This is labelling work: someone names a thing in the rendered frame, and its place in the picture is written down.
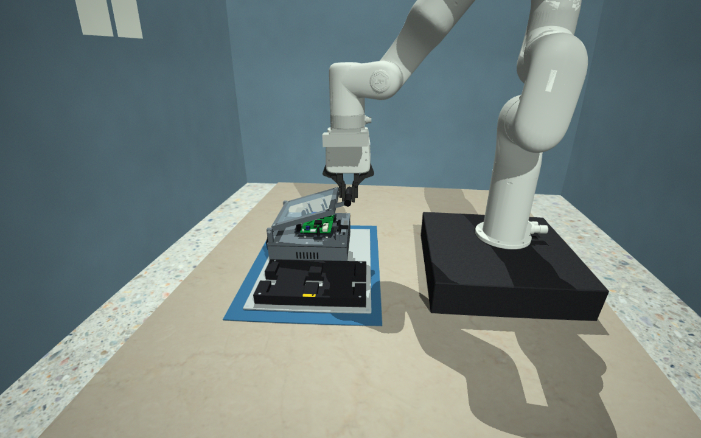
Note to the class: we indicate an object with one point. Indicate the green circuit board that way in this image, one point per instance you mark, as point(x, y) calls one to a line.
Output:
point(324, 224)

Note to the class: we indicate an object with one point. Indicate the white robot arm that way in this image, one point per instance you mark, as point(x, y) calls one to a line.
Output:
point(555, 66)

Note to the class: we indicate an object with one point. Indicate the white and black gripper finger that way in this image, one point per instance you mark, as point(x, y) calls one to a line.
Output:
point(358, 179)
point(338, 178)

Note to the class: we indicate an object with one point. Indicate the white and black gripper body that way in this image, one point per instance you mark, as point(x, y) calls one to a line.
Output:
point(348, 159)

